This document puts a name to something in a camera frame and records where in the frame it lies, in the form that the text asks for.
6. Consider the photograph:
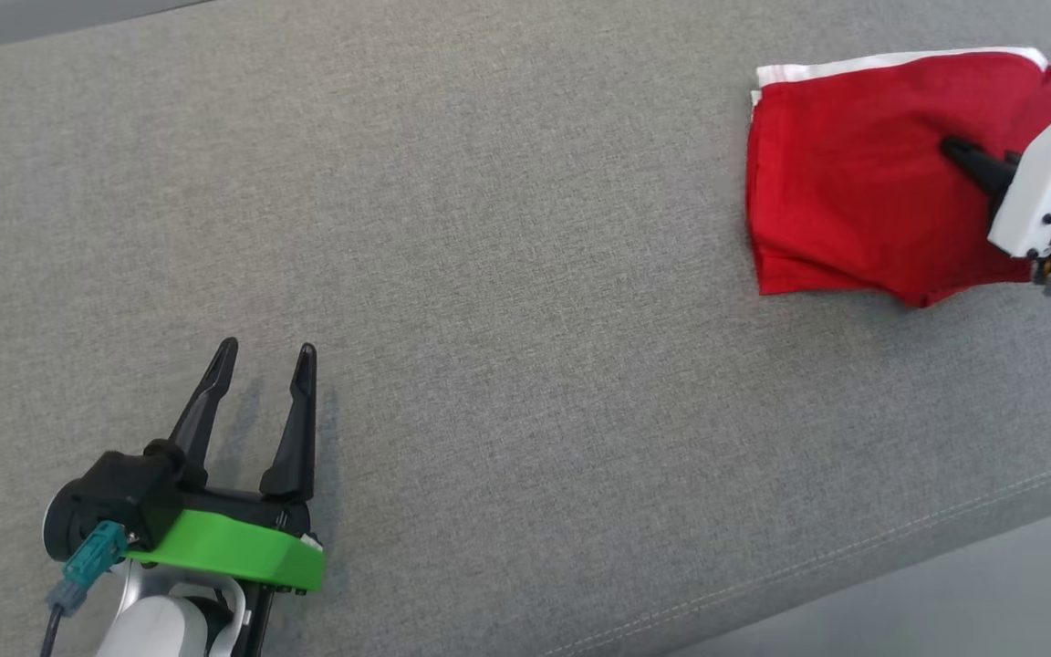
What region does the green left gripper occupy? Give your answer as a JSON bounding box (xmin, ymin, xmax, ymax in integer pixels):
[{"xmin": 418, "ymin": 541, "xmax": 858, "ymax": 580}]
[{"xmin": 124, "ymin": 337, "xmax": 326, "ymax": 596}]

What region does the teal left cable connector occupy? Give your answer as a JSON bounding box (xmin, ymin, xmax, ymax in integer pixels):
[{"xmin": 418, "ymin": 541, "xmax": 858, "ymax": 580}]
[{"xmin": 45, "ymin": 520, "xmax": 130, "ymax": 614}]

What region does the red shorts white stripe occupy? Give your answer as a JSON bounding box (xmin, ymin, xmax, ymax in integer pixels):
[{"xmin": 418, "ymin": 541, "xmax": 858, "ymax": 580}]
[{"xmin": 744, "ymin": 47, "xmax": 1051, "ymax": 308}]

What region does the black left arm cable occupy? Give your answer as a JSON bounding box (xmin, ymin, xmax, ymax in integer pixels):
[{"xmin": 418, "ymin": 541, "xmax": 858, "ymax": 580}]
[{"xmin": 37, "ymin": 602, "xmax": 66, "ymax": 657}]

